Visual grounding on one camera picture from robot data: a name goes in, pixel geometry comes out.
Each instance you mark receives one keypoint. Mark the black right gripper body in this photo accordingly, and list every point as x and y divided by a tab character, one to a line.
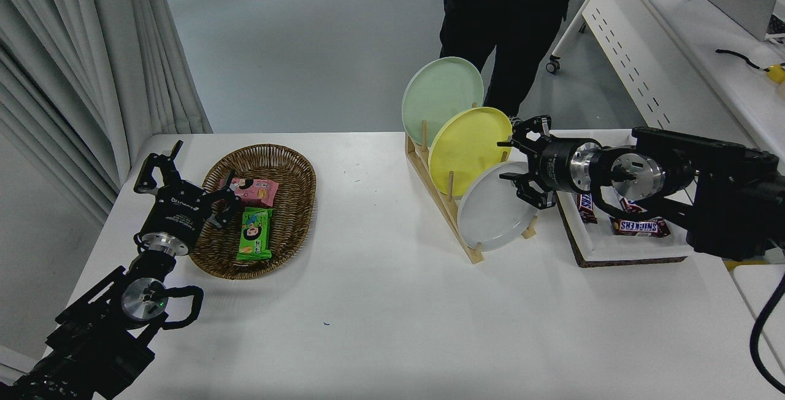
555	164

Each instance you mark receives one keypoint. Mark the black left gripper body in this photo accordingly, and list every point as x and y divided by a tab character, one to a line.
178	213

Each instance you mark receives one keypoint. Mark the grey plate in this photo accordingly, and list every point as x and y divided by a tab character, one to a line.
490	216

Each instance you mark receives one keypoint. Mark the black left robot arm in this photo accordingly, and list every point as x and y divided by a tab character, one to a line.
92	338

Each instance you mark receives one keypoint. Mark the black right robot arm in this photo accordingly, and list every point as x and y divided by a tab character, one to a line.
730	197

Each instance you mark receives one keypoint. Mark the yellow plate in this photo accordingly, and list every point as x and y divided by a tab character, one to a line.
469	148

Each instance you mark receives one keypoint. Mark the wooden plate rack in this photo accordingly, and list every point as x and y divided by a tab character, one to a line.
451	213

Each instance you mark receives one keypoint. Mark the pale green plate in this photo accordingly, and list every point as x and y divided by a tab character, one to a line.
438	93

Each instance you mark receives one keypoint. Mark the pink snack pack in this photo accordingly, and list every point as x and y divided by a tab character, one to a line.
257	190

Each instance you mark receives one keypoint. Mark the green snack pack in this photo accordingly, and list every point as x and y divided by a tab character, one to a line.
255	234

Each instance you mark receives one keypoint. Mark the brown Snickers bar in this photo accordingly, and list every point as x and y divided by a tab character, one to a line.
587	208
638	226
631	205

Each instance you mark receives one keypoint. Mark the brown wicker basket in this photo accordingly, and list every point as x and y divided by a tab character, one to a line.
288	203

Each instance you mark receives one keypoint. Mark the white tray with cork base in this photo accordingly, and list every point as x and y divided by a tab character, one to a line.
625	250

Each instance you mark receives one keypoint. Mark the person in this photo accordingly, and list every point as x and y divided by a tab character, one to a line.
515	26

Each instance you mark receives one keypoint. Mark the white curtain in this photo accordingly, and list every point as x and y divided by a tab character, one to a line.
92	50

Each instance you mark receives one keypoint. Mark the white desk with perforated panel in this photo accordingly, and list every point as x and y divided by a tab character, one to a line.
674	62

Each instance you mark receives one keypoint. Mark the white side table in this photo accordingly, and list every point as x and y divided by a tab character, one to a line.
751	289

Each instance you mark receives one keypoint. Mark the small yellow object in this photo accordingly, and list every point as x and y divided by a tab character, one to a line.
776	73

